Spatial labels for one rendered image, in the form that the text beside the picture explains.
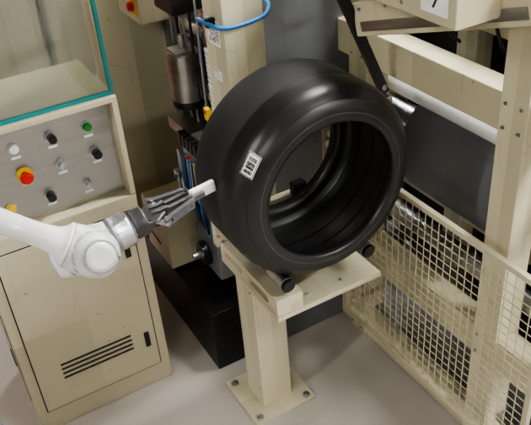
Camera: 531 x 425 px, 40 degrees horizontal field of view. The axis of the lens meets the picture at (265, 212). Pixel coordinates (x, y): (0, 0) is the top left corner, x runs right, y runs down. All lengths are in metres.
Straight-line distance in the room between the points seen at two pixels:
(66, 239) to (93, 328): 1.21
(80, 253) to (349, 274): 0.95
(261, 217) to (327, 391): 1.29
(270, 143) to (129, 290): 1.16
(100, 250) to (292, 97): 0.61
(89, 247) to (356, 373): 1.71
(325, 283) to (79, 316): 0.98
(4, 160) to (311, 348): 1.50
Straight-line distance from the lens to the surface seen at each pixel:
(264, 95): 1.85
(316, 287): 2.20
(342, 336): 3.21
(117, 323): 2.84
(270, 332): 2.70
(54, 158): 2.47
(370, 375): 3.05
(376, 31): 2.13
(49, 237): 1.64
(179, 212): 1.81
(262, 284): 2.13
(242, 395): 2.99
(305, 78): 1.88
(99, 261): 1.59
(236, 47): 2.09
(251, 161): 1.77
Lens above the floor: 2.22
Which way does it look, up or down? 34 degrees down
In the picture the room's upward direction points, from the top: 5 degrees counter-clockwise
